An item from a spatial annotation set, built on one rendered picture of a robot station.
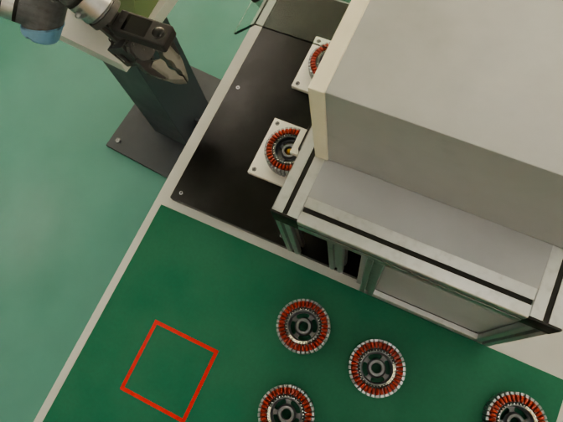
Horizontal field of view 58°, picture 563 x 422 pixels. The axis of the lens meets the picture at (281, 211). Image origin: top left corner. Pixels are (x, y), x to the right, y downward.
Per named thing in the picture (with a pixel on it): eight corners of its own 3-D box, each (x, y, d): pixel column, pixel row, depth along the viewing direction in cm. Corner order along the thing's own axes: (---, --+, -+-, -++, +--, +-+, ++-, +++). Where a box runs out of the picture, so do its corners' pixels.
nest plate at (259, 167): (248, 173, 119) (247, 172, 118) (275, 120, 123) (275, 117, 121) (307, 197, 116) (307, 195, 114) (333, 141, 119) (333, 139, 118)
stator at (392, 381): (340, 383, 105) (340, 384, 101) (358, 331, 107) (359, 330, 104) (393, 406, 102) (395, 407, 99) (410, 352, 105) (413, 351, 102)
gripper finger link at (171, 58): (181, 71, 113) (149, 42, 106) (197, 69, 108) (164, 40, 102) (174, 82, 112) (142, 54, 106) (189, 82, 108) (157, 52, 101)
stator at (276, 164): (257, 167, 118) (255, 161, 114) (278, 126, 120) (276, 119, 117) (302, 185, 115) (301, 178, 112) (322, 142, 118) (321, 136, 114)
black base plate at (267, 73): (173, 200, 121) (169, 197, 119) (286, -9, 136) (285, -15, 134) (358, 280, 111) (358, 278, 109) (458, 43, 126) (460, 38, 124)
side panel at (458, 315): (358, 290, 110) (366, 258, 80) (364, 278, 111) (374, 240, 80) (487, 347, 104) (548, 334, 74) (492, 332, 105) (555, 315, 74)
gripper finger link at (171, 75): (174, 82, 112) (142, 54, 106) (189, 82, 108) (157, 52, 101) (167, 94, 111) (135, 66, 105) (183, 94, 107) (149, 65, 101)
